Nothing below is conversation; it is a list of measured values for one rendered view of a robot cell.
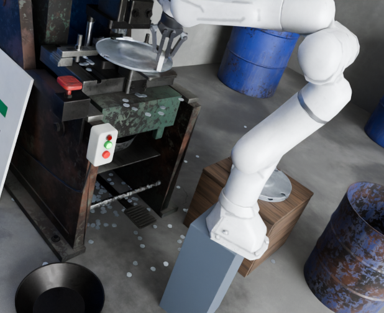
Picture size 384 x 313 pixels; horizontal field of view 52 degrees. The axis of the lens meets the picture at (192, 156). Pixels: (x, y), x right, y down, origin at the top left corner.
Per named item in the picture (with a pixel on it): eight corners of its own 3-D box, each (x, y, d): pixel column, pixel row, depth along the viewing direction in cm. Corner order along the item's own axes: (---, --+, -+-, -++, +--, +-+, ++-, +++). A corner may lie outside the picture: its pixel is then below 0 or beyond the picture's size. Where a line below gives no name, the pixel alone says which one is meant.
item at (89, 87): (173, 84, 170) (176, 71, 167) (81, 97, 139) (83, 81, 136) (131, 54, 185) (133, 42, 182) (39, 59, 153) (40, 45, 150)
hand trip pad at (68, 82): (81, 106, 126) (84, 84, 122) (64, 108, 122) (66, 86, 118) (69, 95, 129) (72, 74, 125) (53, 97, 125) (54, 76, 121)
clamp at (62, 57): (98, 63, 151) (102, 37, 146) (58, 66, 140) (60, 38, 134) (89, 56, 154) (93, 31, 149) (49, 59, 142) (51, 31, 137)
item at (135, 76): (169, 105, 152) (179, 73, 145) (141, 110, 142) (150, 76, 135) (130, 76, 164) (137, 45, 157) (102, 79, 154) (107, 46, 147)
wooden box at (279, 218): (284, 243, 206) (314, 192, 187) (245, 277, 178) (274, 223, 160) (227, 198, 224) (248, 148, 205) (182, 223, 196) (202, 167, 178)
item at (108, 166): (160, 155, 185) (160, 154, 185) (79, 179, 155) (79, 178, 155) (108, 110, 205) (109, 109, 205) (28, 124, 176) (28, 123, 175)
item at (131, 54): (141, 38, 166) (141, 36, 165) (187, 69, 151) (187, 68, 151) (80, 40, 145) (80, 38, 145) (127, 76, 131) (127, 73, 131)
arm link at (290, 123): (331, 118, 108) (309, 136, 94) (268, 164, 124) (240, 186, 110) (306, 86, 109) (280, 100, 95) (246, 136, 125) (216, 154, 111)
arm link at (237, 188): (270, 189, 135) (301, 128, 122) (246, 212, 121) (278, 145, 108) (243, 172, 139) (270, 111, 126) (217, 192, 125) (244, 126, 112)
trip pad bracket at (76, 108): (84, 145, 137) (92, 95, 127) (58, 151, 131) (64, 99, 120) (74, 136, 140) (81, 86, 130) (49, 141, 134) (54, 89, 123)
